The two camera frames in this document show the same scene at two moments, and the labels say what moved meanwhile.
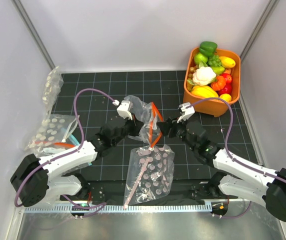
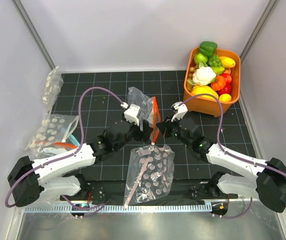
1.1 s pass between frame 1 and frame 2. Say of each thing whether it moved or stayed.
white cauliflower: stayed
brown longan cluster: stayed
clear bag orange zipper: moved
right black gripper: stayed
